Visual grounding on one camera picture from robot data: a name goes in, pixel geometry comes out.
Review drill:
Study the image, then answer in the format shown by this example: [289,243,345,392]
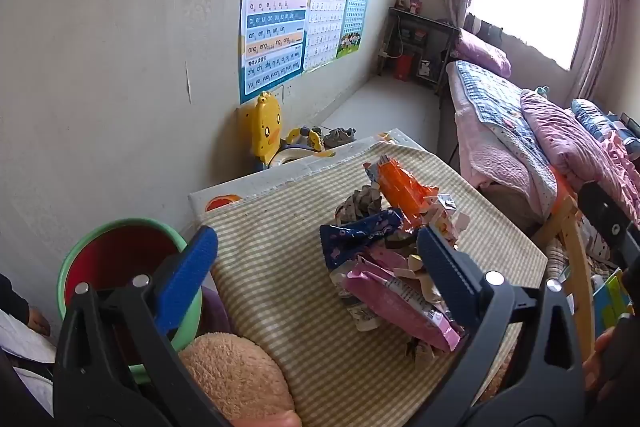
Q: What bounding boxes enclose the yellow duck potty chair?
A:
[239,91,283,172]

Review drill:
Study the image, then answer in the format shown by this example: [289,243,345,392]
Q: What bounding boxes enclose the white printed table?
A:
[187,131,436,228]

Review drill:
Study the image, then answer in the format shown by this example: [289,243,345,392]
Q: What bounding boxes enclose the blue patchwork quilt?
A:
[452,59,558,218]

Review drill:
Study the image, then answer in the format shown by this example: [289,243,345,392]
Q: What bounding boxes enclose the white paper sheet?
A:
[0,309,56,413]

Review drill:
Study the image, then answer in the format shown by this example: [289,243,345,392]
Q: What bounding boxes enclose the wooden chair frame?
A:
[530,194,598,360]

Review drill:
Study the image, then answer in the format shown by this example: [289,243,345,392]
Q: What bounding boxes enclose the cartoon print snack wrapper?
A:
[425,192,473,253]

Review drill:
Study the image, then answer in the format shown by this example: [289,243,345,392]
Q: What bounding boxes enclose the dark metal shelf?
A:
[377,4,461,95]

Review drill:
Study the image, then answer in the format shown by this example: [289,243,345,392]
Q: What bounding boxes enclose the orange strap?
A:
[547,167,581,218]

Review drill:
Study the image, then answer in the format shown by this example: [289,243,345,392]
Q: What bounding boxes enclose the dark blue wrapper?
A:
[319,209,405,270]

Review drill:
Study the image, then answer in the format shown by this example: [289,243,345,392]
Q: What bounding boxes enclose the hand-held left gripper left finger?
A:
[52,224,236,427]

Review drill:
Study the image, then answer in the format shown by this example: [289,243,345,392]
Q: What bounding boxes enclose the peach plush cushion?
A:
[177,332,516,427]

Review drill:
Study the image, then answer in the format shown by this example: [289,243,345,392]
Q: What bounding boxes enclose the blue alphabet wall poster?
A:
[239,0,321,105]

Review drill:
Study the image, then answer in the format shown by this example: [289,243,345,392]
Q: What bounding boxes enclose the beige striped tablecloth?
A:
[197,142,548,427]

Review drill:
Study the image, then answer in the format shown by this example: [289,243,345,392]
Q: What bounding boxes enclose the green basin red inside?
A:
[56,218,203,383]

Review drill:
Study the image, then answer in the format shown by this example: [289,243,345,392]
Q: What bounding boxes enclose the person's right hand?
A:
[581,326,620,394]

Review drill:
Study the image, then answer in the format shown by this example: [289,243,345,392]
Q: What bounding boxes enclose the pink glossy wrapper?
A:
[330,257,463,353]

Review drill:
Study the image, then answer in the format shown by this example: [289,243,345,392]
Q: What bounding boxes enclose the brown patterned wrapper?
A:
[335,184,386,228]

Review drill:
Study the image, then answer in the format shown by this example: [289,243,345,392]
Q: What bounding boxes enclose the purple pillow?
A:
[455,28,513,78]

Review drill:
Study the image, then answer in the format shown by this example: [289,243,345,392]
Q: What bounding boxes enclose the white chart wall poster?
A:
[301,0,353,74]

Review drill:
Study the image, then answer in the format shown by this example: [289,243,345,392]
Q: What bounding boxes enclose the grey shoe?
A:
[312,127,358,150]

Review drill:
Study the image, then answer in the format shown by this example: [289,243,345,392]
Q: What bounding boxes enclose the blue patterned pillow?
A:
[570,98,628,140]

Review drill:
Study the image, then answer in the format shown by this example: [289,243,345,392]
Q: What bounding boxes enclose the green chart wall poster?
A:
[336,0,373,58]

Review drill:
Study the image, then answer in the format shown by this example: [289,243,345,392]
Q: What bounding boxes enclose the pink floral duvet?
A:
[520,89,640,218]

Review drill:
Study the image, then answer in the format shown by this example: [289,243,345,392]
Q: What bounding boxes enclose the green picture book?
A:
[592,268,635,343]

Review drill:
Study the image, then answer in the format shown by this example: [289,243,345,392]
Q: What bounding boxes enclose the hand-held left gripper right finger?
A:
[415,224,586,427]

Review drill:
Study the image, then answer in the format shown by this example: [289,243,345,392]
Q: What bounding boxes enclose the blue yellow toy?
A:
[272,126,336,168]

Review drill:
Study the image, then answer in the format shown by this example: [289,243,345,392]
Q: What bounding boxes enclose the orange plastic wrapper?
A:
[375,159,441,233]

